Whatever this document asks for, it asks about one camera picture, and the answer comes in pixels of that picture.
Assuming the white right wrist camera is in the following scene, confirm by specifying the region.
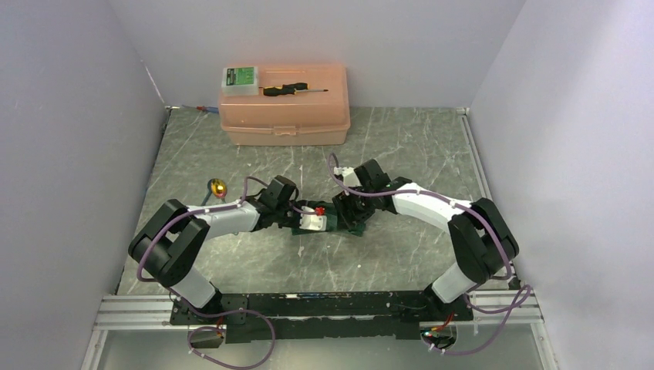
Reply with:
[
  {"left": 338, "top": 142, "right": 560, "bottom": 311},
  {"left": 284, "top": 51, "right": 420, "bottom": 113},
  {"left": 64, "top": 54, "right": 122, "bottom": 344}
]
[{"left": 335, "top": 167, "right": 361, "bottom": 188}]

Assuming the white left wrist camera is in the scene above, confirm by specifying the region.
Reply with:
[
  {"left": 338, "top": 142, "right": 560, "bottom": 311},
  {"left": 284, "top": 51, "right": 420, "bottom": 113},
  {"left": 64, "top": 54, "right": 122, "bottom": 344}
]
[{"left": 299, "top": 206, "right": 328, "bottom": 232}]

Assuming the pink plastic toolbox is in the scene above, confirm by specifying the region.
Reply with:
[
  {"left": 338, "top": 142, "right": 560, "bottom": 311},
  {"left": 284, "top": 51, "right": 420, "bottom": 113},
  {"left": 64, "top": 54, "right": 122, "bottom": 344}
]
[{"left": 218, "top": 64, "right": 351, "bottom": 146}]

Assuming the red blue pen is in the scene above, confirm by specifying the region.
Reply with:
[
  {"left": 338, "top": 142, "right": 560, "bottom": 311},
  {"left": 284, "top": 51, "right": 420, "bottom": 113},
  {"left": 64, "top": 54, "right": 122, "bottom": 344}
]
[{"left": 183, "top": 105, "right": 219, "bottom": 114}]

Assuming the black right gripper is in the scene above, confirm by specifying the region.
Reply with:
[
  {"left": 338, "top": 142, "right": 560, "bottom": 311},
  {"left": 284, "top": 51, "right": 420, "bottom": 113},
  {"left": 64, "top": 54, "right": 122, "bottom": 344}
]
[{"left": 332, "top": 183, "right": 376, "bottom": 230}]

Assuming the aluminium frame rail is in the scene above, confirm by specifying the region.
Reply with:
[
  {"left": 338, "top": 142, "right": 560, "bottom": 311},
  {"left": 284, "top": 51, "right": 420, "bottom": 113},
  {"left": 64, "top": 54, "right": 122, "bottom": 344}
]
[{"left": 93, "top": 290, "right": 516, "bottom": 331}]

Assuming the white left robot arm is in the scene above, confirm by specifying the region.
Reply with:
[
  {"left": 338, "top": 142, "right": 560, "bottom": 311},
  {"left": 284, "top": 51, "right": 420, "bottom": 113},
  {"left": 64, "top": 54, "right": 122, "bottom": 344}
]
[{"left": 128, "top": 176, "right": 298, "bottom": 324}]

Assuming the black yellow screwdriver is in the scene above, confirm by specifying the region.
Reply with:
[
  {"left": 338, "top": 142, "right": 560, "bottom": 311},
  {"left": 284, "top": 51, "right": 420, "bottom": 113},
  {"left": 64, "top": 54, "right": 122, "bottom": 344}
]
[{"left": 261, "top": 82, "right": 328, "bottom": 97}]

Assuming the green white small box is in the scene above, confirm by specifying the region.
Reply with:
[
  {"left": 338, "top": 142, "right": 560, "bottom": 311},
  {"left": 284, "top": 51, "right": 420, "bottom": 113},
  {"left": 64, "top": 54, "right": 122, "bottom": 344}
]
[{"left": 221, "top": 66, "right": 259, "bottom": 96}]

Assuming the green cloth napkin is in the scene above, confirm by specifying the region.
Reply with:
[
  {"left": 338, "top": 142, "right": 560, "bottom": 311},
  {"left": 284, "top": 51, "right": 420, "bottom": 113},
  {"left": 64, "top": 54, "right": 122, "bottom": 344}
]
[{"left": 292, "top": 200, "right": 376, "bottom": 237}]

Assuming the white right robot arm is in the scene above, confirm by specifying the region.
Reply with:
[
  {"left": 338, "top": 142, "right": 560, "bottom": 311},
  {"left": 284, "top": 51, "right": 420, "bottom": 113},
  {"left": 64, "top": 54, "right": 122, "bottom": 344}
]
[{"left": 327, "top": 153, "right": 519, "bottom": 320}]

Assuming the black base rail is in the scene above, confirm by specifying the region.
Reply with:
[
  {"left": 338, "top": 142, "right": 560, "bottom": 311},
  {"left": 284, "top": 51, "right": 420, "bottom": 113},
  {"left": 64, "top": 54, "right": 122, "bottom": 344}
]
[{"left": 170, "top": 290, "right": 474, "bottom": 344}]

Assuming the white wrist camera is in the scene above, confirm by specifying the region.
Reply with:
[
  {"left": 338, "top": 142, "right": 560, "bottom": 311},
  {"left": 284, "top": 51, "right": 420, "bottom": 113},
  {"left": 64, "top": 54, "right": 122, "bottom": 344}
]
[
  {"left": 335, "top": 167, "right": 361, "bottom": 188},
  {"left": 299, "top": 206, "right": 328, "bottom": 232}
]

